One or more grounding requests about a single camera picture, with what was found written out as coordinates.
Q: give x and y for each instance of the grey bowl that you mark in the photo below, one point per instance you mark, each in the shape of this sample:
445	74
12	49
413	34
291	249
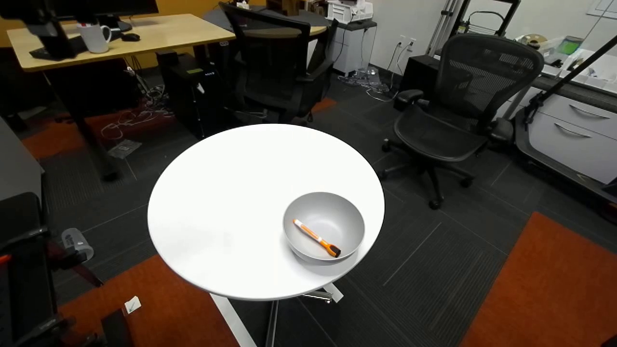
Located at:
337	213

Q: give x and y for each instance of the orange stick-shaped object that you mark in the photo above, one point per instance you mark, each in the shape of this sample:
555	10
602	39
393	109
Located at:
314	236

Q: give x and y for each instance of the black padded office chair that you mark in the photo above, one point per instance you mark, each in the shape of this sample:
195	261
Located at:
270	64

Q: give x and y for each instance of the white cabinet under printer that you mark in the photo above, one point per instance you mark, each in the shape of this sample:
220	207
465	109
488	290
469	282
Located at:
351	49

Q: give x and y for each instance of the black mesh office chair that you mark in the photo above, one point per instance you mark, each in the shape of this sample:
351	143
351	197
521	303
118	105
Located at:
436	132

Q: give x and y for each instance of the black computer tower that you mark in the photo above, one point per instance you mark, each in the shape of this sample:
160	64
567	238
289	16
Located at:
189	89

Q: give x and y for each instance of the white table base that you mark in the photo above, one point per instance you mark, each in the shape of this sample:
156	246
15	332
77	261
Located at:
230	319

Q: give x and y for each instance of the white printer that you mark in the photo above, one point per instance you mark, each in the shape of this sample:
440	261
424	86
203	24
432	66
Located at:
349	10

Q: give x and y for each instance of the light wooden desk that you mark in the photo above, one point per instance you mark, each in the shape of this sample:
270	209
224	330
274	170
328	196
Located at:
166	32

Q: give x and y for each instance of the small white card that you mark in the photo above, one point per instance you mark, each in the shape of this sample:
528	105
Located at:
131	305

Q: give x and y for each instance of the black computer mouse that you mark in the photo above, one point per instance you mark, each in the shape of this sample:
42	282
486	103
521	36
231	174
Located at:
129	37

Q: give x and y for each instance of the clear plastic cylinder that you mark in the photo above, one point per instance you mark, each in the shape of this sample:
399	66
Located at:
77	244

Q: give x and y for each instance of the white mug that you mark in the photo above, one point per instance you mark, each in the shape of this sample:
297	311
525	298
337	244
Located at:
95	39

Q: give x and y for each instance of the white drawer cabinet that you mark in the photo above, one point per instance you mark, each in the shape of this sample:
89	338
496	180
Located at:
571	138

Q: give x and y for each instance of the black stand pole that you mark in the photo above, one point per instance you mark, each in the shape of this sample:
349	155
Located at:
565	80

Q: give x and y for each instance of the black keyboard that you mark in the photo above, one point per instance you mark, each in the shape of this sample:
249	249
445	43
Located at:
60	51

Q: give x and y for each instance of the green item on counter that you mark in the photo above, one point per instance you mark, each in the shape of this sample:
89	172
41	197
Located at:
569	45

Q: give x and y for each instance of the black box by wall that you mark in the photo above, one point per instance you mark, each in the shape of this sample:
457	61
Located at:
420	74

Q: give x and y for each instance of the black equipment frame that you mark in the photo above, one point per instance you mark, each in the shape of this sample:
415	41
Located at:
25	276

